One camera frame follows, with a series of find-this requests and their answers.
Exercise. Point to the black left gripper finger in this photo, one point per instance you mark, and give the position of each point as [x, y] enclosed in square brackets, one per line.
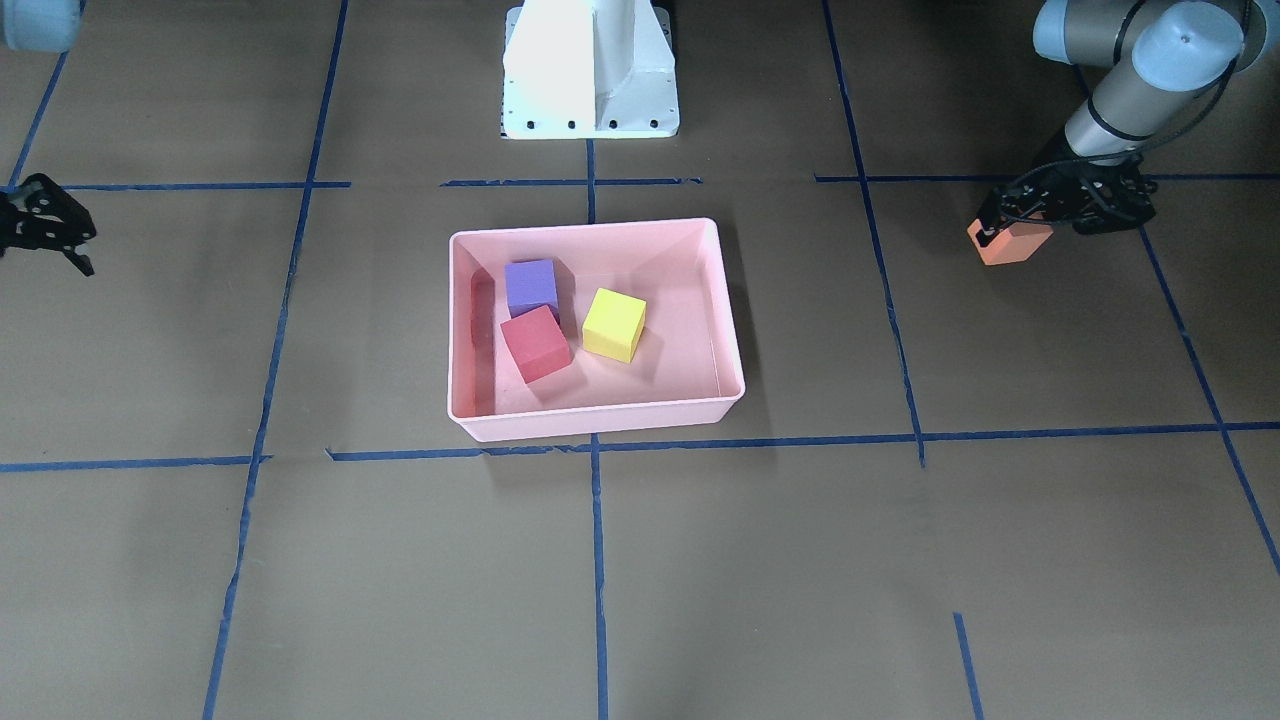
[989, 218]

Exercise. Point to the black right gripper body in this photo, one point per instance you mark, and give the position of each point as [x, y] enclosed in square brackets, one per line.
[35, 215]

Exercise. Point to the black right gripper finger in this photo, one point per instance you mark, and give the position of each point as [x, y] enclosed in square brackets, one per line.
[79, 260]

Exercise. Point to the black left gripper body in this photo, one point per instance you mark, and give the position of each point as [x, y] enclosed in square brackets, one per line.
[1062, 178]

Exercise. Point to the orange foam block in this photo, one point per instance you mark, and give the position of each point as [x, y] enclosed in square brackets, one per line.
[1014, 244]

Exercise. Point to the yellow foam block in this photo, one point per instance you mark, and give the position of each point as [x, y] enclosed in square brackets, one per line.
[614, 325]

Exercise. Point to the purple foam block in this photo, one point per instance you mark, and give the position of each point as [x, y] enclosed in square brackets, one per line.
[531, 284]

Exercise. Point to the red foam block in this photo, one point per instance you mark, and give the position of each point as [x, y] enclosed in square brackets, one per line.
[537, 343]

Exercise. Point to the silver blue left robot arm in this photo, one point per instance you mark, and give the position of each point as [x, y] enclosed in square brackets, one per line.
[1159, 57]

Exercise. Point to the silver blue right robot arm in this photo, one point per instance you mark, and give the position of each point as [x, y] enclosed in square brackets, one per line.
[41, 27]

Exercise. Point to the pink plastic bin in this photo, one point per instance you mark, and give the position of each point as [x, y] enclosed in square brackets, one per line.
[687, 369]

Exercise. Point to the white pedestal column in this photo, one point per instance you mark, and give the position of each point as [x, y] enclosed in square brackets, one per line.
[580, 70]

